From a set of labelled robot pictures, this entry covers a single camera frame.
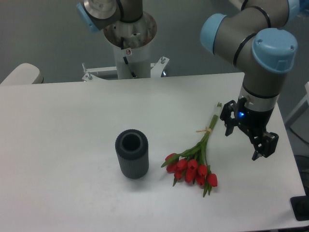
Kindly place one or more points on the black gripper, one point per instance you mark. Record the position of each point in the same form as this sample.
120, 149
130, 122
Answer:
252, 123

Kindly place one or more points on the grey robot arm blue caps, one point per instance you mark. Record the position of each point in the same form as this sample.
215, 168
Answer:
252, 41

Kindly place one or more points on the red tulip bouquet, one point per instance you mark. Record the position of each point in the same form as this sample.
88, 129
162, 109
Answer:
191, 165

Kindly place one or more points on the black device at table edge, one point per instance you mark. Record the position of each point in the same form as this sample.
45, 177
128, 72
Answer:
300, 206

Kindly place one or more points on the dark grey ribbed vase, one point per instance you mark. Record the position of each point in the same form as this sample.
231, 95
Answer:
131, 147

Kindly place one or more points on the beige chair armrest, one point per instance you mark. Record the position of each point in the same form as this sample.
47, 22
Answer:
24, 74

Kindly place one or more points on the white furniture frame right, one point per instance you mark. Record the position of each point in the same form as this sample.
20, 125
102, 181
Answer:
299, 109

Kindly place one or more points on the white pedestal base brackets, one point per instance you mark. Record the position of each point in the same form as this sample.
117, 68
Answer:
142, 70

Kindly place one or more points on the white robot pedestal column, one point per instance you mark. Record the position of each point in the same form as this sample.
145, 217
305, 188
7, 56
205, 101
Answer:
131, 42

